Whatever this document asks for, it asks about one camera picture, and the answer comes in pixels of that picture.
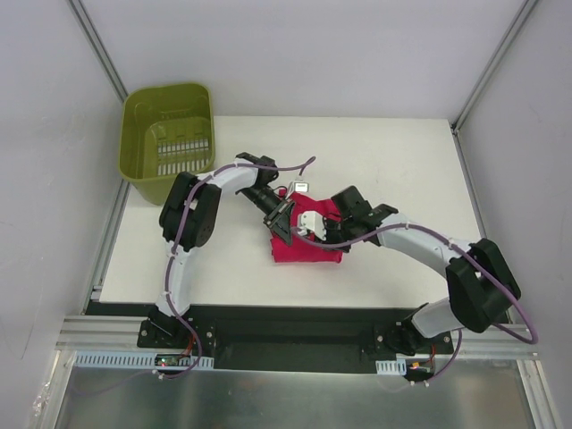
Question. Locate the front aluminium rail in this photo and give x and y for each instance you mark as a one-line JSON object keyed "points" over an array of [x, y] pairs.
{"points": [[120, 333]]}

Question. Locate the right white cable duct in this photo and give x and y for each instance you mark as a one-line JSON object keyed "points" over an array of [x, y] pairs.
{"points": [[391, 367]]}

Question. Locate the olive green plastic basket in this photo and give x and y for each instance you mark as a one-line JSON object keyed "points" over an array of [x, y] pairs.
{"points": [[165, 130]]}

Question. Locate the left back frame post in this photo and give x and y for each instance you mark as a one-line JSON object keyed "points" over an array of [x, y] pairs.
{"points": [[96, 43]]}

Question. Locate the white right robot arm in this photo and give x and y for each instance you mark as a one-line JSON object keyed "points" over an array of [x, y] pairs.
{"points": [[480, 285]]}

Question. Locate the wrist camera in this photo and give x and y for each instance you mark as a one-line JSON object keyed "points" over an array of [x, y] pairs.
{"points": [[298, 187], [311, 222]]}

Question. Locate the right back frame post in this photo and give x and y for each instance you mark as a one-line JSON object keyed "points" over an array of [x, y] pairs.
{"points": [[508, 39]]}

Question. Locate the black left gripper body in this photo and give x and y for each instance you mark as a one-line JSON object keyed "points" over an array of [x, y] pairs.
{"points": [[277, 215]]}

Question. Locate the white cable duct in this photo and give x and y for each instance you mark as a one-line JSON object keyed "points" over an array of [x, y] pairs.
{"points": [[140, 360], [391, 367]]}

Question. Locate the frame post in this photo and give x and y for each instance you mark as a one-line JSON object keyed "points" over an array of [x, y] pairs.
{"points": [[508, 39], [96, 43]]}

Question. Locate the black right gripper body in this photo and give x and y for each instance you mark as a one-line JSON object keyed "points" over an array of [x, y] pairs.
{"points": [[331, 229]]}

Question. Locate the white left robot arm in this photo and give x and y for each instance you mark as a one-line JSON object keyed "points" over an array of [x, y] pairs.
{"points": [[188, 221]]}

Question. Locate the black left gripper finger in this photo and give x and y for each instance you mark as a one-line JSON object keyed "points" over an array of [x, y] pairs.
{"points": [[287, 208], [279, 226]]}

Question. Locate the left white cable duct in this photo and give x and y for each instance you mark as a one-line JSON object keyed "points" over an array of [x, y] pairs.
{"points": [[140, 360]]}

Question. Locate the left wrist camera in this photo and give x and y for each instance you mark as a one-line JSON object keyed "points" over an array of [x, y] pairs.
{"points": [[298, 187]]}

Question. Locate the pink t shirt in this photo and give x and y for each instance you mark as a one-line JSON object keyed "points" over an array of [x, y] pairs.
{"points": [[299, 251]]}

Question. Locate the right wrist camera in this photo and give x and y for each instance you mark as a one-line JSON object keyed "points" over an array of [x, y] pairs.
{"points": [[311, 222]]}

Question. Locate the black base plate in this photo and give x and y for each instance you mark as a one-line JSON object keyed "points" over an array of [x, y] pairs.
{"points": [[281, 339]]}

